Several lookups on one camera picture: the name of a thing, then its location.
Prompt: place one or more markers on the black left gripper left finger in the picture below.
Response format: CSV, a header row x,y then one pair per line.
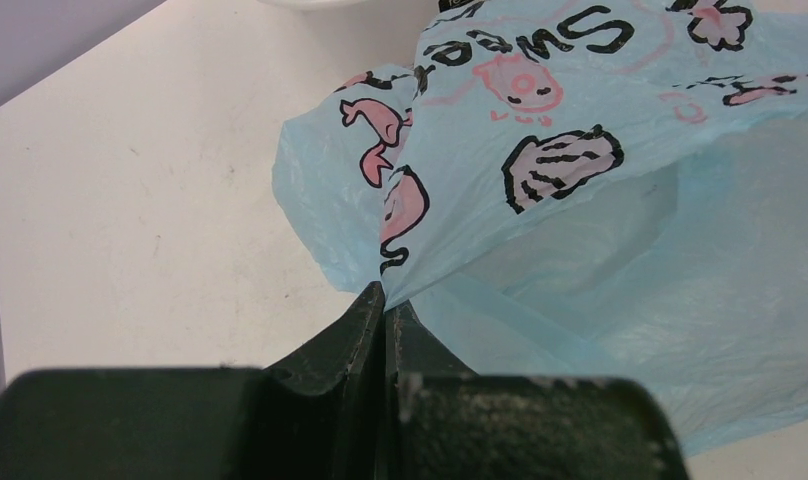
x,y
291,420

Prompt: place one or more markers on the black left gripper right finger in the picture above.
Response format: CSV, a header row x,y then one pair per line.
x,y
444,421

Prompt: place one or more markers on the light blue plastic bag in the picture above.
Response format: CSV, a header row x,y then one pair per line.
x,y
582,188

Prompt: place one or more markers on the white plastic basket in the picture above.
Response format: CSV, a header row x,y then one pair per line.
x,y
329,6

